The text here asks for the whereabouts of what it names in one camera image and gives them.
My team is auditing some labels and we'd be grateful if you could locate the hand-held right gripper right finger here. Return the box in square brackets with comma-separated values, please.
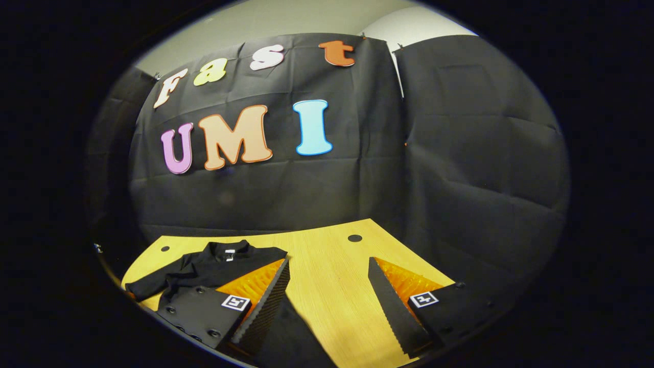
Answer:
[368, 257, 511, 358]

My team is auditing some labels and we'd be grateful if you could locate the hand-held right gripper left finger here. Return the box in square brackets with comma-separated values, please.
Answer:
[156, 257, 291, 358]

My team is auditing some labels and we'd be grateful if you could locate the black buttoned coat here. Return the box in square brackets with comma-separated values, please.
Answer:
[125, 239, 338, 368]

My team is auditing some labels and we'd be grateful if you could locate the black backdrop cloth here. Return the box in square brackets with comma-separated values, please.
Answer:
[87, 33, 570, 307]

